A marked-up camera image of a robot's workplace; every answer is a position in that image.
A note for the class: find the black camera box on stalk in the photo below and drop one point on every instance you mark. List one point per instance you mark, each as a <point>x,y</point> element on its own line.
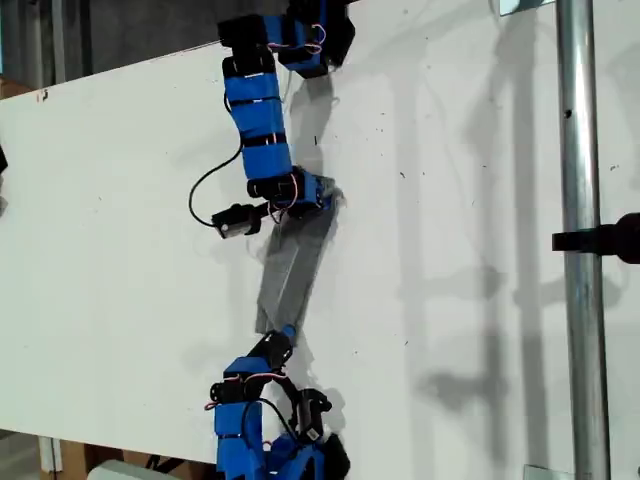
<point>311,415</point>
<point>235,222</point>

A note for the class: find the white plastic object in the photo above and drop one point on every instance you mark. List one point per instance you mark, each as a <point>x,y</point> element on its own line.
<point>120,471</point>

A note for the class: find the black clamp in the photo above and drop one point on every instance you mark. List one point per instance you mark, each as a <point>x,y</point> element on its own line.
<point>605,239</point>

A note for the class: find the brown cardboard box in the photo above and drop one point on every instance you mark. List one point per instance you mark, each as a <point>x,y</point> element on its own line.
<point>15,89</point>

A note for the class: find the small black object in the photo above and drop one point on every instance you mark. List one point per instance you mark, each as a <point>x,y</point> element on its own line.
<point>2,159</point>

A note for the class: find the steel post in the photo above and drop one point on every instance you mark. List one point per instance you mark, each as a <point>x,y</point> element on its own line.
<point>582,200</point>

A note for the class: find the grey striped towel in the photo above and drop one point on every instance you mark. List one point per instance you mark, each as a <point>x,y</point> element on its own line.
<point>292,270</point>

